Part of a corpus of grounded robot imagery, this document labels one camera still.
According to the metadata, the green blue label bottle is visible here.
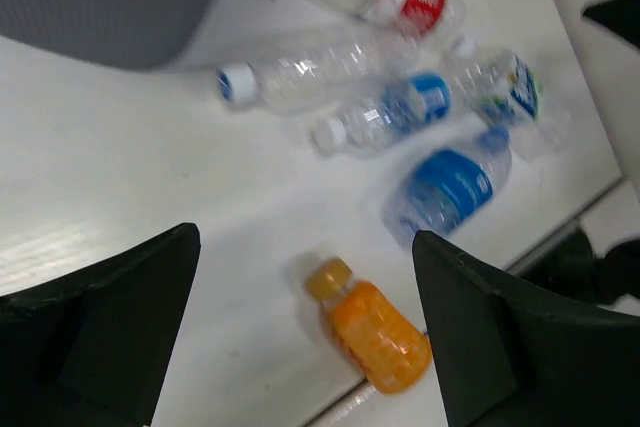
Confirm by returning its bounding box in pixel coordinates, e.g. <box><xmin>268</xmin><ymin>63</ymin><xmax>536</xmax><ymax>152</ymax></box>
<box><xmin>442</xmin><ymin>35</ymin><xmax>572</xmax><ymax>161</ymax></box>

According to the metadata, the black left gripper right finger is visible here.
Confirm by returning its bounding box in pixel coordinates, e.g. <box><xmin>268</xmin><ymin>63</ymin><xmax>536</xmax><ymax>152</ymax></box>
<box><xmin>412</xmin><ymin>231</ymin><xmax>639</xmax><ymax>426</ymax></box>

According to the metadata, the orange juice bottle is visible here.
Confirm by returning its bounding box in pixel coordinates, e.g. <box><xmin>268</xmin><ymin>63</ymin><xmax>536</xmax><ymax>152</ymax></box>
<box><xmin>304</xmin><ymin>258</ymin><xmax>433</xmax><ymax>395</ymax></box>

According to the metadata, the blue label white cap bottle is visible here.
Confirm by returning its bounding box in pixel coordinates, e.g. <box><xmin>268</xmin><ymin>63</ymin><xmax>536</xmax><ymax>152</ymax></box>
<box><xmin>310</xmin><ymin>72</ymin><xmax>453</xmax><ymax>157</ymax></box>

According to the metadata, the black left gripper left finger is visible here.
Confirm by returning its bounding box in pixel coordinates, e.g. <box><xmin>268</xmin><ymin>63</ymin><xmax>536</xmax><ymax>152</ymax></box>
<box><xmin>1</xmin><ymin>223</ymin><xmax>201</xmax><ymax>426</ymax></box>

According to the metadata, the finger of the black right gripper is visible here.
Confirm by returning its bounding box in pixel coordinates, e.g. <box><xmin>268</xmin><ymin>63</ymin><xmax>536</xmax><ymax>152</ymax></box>
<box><xmin>581</xmin><ymin>0</ymin><xmax>640</xmax><ymax>49</ymax></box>

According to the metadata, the clear bottle blue-white cap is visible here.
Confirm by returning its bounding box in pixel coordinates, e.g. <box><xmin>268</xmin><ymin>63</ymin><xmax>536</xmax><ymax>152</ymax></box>
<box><xmin>216</xmin><ymin>26</ymin><xmax>415</xmax><ymax>113</ymax></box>

